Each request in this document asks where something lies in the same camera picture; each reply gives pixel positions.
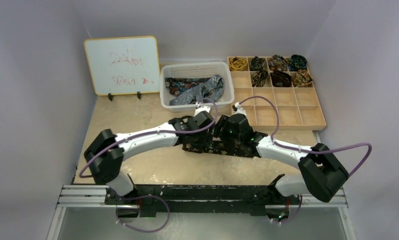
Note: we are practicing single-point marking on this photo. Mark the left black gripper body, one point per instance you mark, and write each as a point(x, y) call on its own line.
point(203, 138)

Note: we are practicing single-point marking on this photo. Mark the dark maroon rolled tie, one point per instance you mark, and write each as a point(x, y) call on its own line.
point(280, 79)

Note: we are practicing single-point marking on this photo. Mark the yellow rolled tie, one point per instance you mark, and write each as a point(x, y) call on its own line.
point(237, 64)

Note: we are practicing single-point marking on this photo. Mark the brown patterned rolled tie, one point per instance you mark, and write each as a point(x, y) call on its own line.
point(277, 63)

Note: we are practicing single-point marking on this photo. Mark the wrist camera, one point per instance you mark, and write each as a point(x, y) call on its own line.
point(200, 108)
point(238, 109)

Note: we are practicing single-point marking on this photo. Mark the white plastic basket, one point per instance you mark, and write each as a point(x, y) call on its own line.
point(196, 70)

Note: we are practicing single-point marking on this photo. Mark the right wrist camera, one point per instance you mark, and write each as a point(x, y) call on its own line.
point(238, 109)

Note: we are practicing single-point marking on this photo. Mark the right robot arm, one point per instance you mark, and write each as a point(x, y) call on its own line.
point(321, 173)

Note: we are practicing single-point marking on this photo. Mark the dark green rolled tie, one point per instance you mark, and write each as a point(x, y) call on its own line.
point(297, 62)

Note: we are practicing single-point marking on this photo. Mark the black floral tie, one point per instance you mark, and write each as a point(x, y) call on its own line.
point(221, 147)

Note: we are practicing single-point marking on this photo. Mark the orange brown rolled tie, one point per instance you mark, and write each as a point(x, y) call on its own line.
point(302, 79)

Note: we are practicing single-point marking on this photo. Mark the white whiteboard orange frame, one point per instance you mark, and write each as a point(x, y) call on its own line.
point(123, 65)

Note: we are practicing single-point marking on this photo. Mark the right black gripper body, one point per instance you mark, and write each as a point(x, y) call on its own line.
point(220, 145)

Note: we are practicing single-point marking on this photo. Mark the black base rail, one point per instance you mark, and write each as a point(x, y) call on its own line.
point(255, 200)

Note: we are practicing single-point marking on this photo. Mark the grey blue patterned tie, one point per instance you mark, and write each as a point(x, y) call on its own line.
point(212, 89)

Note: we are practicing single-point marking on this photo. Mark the wooden compartment tray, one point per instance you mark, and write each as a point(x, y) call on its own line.
point(294, 108)

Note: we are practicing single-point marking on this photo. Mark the dark colourful patterned tie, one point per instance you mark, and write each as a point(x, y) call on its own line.
point(176, 86)

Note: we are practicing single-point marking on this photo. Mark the dark olive rolled tie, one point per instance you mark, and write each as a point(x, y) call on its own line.
point(257, 63)

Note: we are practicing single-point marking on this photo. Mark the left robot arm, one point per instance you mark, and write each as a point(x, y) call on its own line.
point(106, 153)

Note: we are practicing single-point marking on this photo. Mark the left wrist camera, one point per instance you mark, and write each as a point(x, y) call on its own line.
point(200, 108)

